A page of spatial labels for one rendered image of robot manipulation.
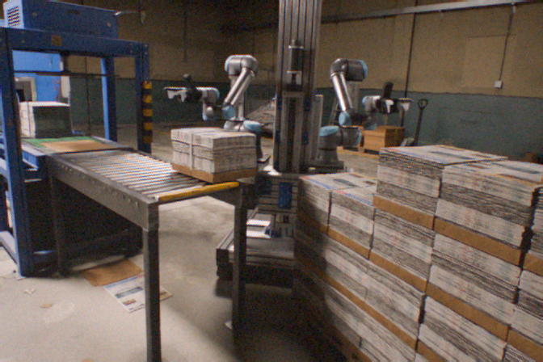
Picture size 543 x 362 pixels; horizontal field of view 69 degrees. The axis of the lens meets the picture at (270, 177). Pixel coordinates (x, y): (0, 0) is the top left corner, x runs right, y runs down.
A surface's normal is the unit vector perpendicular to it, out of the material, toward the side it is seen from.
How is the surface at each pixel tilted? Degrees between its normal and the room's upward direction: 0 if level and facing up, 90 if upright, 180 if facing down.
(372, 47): 90
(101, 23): 90
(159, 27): 90
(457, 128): 90
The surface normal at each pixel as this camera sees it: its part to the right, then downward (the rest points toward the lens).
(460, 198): -0.89, 0.07
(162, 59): 0.70, 0.19
